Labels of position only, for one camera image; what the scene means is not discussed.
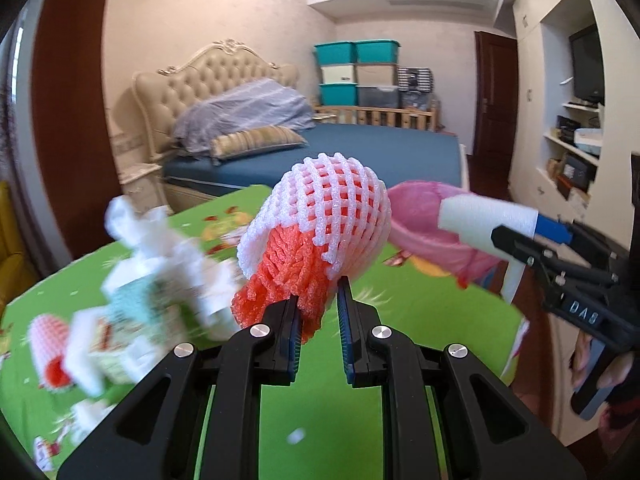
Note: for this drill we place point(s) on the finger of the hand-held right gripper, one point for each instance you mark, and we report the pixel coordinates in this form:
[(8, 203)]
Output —
[(552, 230), (520, 250)]

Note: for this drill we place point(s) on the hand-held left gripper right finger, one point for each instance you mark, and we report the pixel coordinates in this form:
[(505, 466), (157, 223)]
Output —
[(344, 345)]

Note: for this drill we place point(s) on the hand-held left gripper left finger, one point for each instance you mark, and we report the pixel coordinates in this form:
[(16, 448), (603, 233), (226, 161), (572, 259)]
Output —
[(294, 345)]

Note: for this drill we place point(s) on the white foam sheet roll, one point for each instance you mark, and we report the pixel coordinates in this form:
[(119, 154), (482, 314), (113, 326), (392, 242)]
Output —
[(475, 222)]

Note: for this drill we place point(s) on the pink plastic bag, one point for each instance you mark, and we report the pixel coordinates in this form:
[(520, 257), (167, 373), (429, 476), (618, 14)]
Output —
[(425, 220)]

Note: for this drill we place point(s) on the white and red foam net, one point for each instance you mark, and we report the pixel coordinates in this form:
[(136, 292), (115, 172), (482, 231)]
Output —
[(325, 210)]

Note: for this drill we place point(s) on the printed cardboard box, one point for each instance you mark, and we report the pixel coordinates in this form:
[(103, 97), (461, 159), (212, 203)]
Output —
[(132, 320)]

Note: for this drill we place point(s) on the person's right hand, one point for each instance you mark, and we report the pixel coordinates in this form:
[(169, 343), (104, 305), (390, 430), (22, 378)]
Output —
[(617, 372)]

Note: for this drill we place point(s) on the black safe box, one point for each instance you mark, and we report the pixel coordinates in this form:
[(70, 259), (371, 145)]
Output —
[(577, 170)]

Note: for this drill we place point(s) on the green printed tablecloth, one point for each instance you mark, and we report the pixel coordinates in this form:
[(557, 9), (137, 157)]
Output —
[(320, 430)]

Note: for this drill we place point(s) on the small white foam scrap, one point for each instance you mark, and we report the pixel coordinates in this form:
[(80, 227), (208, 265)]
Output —
[(296, 435)]

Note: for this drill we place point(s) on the white flat box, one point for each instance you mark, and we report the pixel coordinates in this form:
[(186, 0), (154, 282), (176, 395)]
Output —
[(589, 141)]

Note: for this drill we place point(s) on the white built-in shelf unit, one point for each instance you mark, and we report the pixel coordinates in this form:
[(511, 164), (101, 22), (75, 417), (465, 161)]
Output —
[(530, 110)]

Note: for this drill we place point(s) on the dark brown door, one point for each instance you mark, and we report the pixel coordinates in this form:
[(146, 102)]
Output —
[(495, 95)]

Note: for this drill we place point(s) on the black television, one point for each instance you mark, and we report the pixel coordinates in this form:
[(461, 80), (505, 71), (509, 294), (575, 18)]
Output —
[(587, 65)]

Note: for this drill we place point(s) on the bed with blue sheet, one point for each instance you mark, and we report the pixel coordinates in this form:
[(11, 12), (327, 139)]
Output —
[(375, 155)]

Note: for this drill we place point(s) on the crumpled white foam wrap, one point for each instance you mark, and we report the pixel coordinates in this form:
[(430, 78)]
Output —
[(150, 235)]

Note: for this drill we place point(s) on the striped pillow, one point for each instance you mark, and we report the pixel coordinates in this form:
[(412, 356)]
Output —
[(257, 141)]

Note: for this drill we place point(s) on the white foam block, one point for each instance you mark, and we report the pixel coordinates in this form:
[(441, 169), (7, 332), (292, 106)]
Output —
[(82, 355)]

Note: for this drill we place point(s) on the cream nightstand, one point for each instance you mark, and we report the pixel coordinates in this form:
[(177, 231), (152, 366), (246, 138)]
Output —
[(142, 180)]

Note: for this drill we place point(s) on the stack of storage boxes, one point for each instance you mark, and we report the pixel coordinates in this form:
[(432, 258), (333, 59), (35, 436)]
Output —
[(360, 75)]

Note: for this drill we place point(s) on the grey-blue duvet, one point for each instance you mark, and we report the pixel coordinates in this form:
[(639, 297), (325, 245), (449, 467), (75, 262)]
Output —
[(250, 110)]

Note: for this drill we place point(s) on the pink and red foam net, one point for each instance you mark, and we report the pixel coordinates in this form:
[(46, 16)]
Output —
[(45, 345)]

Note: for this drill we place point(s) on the beige tufted headboard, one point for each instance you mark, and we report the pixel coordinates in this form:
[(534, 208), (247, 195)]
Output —
[(200, 75)]

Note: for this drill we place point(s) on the yellow armchair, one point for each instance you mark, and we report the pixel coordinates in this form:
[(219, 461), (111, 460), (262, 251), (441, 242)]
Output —
[(15, 250)]

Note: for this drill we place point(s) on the brown wooden panel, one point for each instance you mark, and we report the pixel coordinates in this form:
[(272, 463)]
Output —
[(70, 110)]

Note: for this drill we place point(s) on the wooden crib rail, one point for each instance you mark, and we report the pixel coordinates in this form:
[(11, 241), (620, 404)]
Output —
[(380, 116)]

